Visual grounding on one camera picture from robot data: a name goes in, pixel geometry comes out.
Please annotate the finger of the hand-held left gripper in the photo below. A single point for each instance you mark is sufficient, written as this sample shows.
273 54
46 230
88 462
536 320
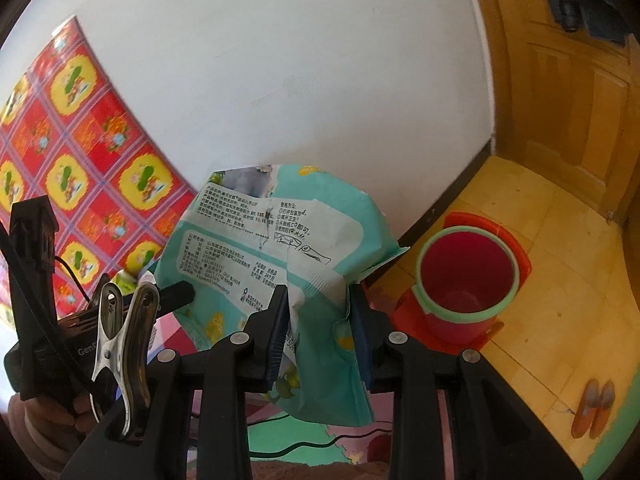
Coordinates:
175 294

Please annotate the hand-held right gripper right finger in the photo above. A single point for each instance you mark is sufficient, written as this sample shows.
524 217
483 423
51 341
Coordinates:
360 340

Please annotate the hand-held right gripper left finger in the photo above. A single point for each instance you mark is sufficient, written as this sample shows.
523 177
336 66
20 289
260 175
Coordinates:
277 335

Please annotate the red bucket with green rim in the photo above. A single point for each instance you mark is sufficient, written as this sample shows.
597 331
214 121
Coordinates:
465 275

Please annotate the teal printed plastic package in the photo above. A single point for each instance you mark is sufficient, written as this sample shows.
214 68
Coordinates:
320 200

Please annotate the person's left hand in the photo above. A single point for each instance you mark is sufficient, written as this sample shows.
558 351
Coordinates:
45 425

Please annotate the metal spring clip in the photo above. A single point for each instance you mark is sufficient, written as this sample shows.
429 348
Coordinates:
135 340
100 287

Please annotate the pink foam mat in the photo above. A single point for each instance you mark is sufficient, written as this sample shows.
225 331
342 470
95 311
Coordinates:
384 410

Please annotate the green foam mat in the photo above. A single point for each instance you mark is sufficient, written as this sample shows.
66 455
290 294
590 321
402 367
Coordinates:
605 460
280 430

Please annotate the fuzzy slipper with red pompom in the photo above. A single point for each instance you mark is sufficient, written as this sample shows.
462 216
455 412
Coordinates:
382 447
310 472

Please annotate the red plastic stand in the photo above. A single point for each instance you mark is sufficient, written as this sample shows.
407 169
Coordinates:
520 260

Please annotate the orange shoe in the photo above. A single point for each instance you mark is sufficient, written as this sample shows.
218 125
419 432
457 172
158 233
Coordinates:
604 410
585 410

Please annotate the wooden door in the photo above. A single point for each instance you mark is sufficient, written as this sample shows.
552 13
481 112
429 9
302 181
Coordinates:
565 110

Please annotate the dark hanging bag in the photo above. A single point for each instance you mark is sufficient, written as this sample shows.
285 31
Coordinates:
590 5

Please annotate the red floral wall covering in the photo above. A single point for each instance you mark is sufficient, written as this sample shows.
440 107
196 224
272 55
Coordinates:
75 135

